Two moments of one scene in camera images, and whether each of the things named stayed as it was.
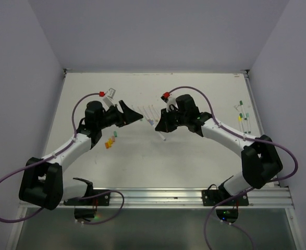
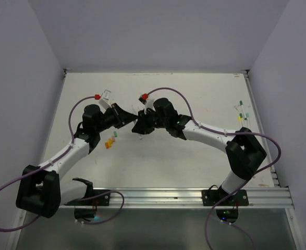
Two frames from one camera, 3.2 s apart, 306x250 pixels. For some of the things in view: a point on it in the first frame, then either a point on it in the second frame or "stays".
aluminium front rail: [176, 198] stays
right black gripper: [164, 123] → [141, 125]
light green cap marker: [141, 119] stays
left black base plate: [102, 200] stays
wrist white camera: [170, 100] → [147, 103]
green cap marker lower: [241, 115] stays
